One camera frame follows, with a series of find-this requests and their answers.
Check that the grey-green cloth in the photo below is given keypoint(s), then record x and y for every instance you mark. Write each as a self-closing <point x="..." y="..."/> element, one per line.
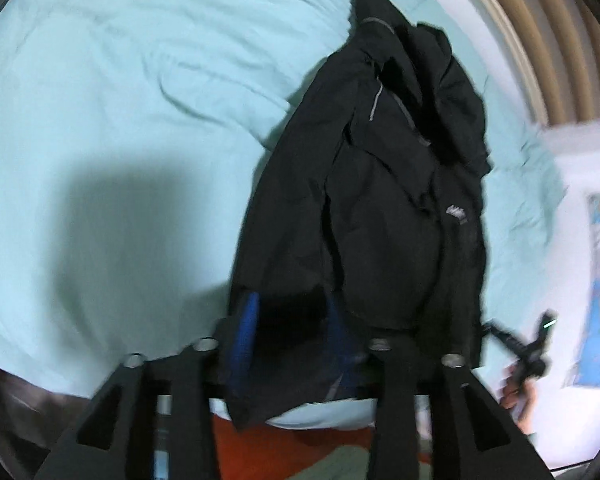
<point x="330" y="467"/>

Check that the person's right hand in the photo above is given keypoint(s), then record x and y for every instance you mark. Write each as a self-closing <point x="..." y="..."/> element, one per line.
<point x="517" y="400"/>

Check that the wooden slatted headboard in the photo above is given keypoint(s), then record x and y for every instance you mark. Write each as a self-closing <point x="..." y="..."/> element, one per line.
<point x="545" y="35"/>

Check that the teal quilted blanket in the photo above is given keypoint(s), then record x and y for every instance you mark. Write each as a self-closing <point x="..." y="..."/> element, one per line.
<point x="120" y="110"/>

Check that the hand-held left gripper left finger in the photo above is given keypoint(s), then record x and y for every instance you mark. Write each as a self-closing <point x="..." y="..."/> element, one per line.
<point x="244" y="332"/>

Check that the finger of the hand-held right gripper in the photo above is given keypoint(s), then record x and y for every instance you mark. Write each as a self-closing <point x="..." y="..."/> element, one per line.
<point x="502" y="340"/>

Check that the black hooded jacket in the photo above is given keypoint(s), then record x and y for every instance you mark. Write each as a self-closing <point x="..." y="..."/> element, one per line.
<point x="380" y="200"/>

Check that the red cloth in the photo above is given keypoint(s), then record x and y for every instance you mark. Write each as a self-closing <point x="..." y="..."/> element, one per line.
<point x="250" y="447"/>

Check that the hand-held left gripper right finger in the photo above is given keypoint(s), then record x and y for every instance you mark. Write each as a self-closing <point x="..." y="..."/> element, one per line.
<point x="341" y="347"/>

